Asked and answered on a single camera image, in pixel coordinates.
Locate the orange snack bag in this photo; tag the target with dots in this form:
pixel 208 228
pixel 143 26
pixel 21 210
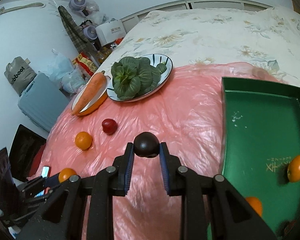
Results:
pixel 86 65

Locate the red apple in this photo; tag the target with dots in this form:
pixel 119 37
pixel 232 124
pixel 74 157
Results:
pixel 109 126
pixel 288 228

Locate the white cardboard box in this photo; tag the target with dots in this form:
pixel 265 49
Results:
pixel 110 31

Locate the white plastic bag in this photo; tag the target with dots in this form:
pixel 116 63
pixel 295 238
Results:
pixel 60 65
pixel 72 81

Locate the clear plastic bag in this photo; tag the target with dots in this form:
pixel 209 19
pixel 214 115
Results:
pixel 93 10

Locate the pink plastic sheet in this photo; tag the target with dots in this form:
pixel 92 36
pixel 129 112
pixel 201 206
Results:
pixel 185 110

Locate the dark panel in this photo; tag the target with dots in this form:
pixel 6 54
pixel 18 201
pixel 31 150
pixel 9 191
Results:
pixel 23 147

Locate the floral bedspread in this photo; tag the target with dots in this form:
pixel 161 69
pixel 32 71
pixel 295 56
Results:
pixel 202 35

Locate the beige curved bar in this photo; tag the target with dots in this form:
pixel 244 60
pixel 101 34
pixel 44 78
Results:
pixel 17 8

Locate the dark purple plum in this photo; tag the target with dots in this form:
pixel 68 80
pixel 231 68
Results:
pixel 145 143

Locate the green rectangular tray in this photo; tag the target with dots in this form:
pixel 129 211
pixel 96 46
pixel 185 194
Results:
pixel 260 130

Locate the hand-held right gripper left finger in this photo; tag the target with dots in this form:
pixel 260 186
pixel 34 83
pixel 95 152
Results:
pixel 128 175

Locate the yellow drink bottle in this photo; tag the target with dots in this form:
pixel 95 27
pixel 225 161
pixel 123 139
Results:
pixel 108 52
pixel 101 55

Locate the white louvered radiator cover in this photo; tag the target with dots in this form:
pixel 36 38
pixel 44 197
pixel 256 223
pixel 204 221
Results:
pixel 215 5

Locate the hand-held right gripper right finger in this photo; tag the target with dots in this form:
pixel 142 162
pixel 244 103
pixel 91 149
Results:
pixel 165 175

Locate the green bok choy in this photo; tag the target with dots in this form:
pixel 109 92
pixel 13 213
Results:
pixel 130 80

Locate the plaid scarf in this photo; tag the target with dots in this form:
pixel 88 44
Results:
pixel 72 30

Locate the purple clip fan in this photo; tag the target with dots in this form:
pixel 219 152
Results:
pixel 78 2
pixel 90 33

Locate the grey printed bag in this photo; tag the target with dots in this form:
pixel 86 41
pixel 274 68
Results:
pixel 18 76

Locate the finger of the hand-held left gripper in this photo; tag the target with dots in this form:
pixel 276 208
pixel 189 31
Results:
pixel 46 197
pixel 46 181

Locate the carrot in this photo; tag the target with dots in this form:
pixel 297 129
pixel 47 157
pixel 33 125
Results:
pixel 90 92

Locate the white patterned plate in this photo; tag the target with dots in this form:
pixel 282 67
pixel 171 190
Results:
pixel 165 76

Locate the orange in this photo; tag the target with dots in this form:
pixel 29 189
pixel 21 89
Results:
pixel 83 140
pixel 67 174
pixel 297 168
pixel 255 205

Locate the orange-rimmed white plate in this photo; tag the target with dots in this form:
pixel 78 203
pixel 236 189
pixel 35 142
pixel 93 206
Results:
pixel 96 106

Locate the red bag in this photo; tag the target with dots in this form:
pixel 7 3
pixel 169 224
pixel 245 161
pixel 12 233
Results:
pixel 117 42

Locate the light blue suitcase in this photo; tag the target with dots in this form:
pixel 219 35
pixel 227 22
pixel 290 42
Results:
pixel 40 100

